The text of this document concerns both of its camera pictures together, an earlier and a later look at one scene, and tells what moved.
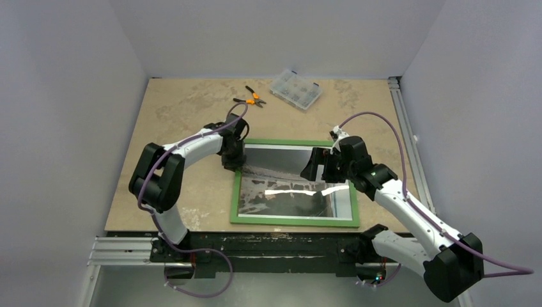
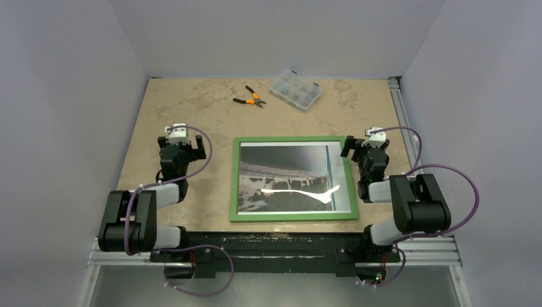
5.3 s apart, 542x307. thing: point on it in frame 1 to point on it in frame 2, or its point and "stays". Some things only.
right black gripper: (319, 165) to (366, 149)
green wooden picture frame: (287, 142) to (234, 216)
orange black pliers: (255, 101) stays
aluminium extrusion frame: (138, 251) stays
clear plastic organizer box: (296, 89) stays
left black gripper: (237, 163) to (195, 154)
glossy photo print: (271, 186) stays
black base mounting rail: (344, 251) stays
